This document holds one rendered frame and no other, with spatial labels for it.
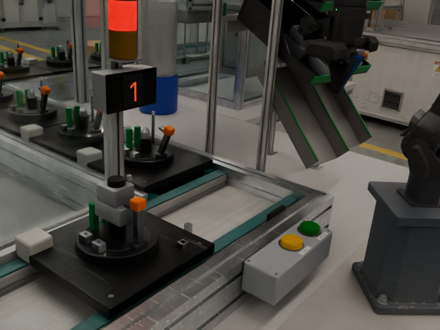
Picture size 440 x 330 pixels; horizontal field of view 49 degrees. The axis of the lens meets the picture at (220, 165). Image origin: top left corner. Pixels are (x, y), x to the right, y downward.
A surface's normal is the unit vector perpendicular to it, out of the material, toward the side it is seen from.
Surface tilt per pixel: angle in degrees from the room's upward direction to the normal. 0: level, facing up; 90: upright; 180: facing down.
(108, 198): 90
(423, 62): 90
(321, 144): 45
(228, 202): 0
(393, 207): 0
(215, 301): 90
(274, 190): 90
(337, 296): 0
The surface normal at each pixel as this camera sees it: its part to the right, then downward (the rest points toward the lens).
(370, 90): -0.67, 0.25
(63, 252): 0.07, -0.92
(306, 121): 0.52, -0.43
